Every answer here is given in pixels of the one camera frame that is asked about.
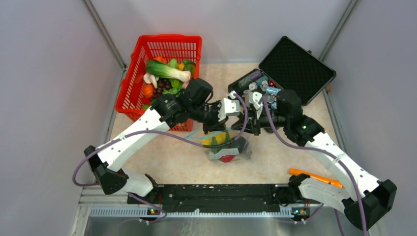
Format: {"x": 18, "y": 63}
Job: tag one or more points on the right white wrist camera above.
{"x": 253, "y": 100}

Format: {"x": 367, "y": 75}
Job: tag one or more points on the red plastic basket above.
{"x": 131, "y": 101}

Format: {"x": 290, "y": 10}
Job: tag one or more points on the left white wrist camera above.
{"x": 229, "y": 107}

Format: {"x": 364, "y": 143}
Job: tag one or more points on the orange toy carrot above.
{"x": 333, "y": 182}

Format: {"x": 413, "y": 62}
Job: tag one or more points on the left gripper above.
{"x": 215, "y": 125}

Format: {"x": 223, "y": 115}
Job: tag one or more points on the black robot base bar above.
{"x": 224, "y": 198}

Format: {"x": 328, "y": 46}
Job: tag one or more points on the white mushroom toy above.
{"x": 151, "y": 80}

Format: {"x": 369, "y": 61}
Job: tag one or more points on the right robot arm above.
{"x": 363, "y": 198}

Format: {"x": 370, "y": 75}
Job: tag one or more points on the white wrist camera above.
{"x": 229, "y": 107}
{"x": 253, "y": 100}

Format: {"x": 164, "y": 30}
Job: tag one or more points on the yellow bell pepper toy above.
{"x": 207, "y": 139}

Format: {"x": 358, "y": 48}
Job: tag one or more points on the dark purple grapes toy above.
{"x": 163, "y": 84}

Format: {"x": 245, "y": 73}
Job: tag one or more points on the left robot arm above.
{"x": 168, "y": 110}

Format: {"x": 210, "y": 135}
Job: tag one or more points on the green bok choy toy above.
{"x": 163, "y": 70}

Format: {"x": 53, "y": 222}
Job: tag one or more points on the green chili pepper toy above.
{"x": 216, "y": 145}

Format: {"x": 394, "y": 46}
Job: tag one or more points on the orange fruit toy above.
{"x": 160, "y": 59}

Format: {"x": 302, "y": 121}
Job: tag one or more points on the clear zip top bag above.
{"x": 197, "y": 136}

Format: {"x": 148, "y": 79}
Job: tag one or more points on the red pomegranate toy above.
{"x": 227, "y": 158}

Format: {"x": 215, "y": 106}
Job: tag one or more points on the orange pumpkin toy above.
{"x": 148, "y": 91}

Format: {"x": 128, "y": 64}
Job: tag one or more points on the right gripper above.
{"x": 253, "y": 125}

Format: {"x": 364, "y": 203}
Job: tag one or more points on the purple eggplant toy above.
{"x": 239, "y": 146}

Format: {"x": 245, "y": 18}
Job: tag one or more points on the black poker chip case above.
{"x": 289, "y": 77}

